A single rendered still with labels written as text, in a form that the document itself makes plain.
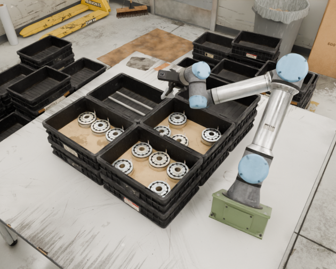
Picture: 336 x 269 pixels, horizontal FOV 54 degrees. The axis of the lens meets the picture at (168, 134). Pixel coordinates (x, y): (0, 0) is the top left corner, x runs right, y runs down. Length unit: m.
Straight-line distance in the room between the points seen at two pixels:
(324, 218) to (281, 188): 0.92
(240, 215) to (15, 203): 1.06
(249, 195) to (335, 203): 1.36
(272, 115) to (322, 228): 1.38
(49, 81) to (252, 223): 2.06
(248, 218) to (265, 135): 0.37
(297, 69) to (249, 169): 0.42
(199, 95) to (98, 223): 0.74
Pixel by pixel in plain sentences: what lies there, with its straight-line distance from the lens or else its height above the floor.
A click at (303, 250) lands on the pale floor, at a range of 2.44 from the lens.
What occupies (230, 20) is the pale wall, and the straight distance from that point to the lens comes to 4.62.
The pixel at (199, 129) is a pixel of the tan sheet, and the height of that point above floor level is 0.83.
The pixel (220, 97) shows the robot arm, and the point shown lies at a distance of 1.52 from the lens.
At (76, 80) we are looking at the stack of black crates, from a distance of 3.08.
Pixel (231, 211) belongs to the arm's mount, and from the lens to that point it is 1.48.
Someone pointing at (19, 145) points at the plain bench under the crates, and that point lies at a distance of 2.05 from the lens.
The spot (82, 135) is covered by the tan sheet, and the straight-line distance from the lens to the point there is 1.80.
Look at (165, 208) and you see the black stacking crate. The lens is 1.41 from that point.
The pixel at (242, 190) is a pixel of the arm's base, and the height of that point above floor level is 0.87.
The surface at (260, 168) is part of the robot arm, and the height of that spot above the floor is 1.06.
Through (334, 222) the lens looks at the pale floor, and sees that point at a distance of 2.65.
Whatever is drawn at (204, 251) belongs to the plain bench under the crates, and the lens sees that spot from 1.49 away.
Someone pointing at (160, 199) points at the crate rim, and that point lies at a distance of 1.34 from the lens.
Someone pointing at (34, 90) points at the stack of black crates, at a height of 0.49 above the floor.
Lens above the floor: 2.02
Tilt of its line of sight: 43 degrees down
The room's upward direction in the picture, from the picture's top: straight up
